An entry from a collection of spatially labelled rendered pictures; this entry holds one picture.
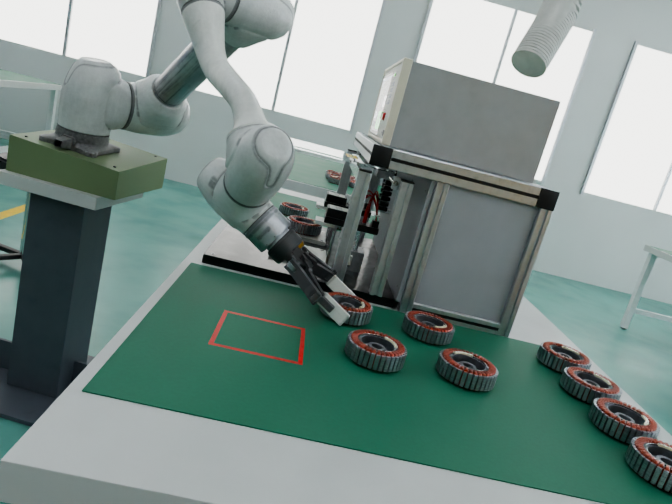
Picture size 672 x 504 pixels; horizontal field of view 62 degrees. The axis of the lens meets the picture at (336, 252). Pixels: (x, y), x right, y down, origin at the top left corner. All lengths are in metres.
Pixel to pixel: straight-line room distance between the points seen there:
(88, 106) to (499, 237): 1.25
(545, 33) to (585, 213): 4.41
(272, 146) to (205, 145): 5.35
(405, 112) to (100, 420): 0.97
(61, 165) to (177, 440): 1.28
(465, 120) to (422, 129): 0.10
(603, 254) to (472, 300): 5.82
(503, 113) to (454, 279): 0.41
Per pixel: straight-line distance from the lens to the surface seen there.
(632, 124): 7.05
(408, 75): 1.39
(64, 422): 0.75
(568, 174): 6.81
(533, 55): 2.69
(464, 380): 1.06
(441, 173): 1.30
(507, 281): 1.41
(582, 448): 1.04
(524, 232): 1.39
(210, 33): 1.38
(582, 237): 7.02
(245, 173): 1.03
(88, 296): 2.11
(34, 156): 1.92
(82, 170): 1.85
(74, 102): 1.90
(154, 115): 1.92
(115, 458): 0.70
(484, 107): 1.43
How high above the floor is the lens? 1.16
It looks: 14 degrees down
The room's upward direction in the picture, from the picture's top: 15 degrees clockwise
